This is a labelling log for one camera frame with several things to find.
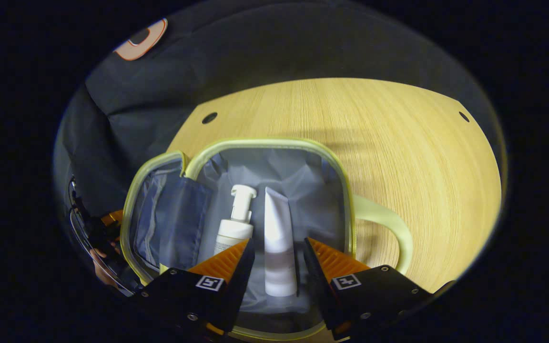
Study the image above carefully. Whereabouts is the white squeeze tube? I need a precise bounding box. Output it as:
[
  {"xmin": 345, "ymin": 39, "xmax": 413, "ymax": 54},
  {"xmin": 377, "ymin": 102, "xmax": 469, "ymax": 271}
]
[{"xmin": 264, "ymin": 187, "xmax": 299, "ymax": 297}]

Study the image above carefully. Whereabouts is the pale yellow suitcase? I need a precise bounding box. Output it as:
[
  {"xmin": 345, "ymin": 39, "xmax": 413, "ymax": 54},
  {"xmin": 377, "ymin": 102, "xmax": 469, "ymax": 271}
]
[{"xmin": 121, "ymin": 138, "xmax": 414, "ymax": 341}]

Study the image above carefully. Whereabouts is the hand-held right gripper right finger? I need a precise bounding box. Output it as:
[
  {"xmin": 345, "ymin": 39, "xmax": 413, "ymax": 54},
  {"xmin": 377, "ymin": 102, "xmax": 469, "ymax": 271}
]
[{"xmin": 303, "ymin": 237, "xmax": 456, "ymax": 341}]

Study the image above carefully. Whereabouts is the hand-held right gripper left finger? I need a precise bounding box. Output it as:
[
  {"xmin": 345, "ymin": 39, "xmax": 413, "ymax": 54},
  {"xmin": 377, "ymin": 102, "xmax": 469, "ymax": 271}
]
[{"xmin": 134, "ymin": 238, "xmax": 256, "ymax": 340}]

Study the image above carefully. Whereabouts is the white pump bottle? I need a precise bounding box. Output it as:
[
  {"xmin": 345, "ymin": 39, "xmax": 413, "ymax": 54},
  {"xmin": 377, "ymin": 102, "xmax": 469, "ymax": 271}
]
[{"xmin": 213, "ymin": 184, "xmax": 258, "ymax": 256}]

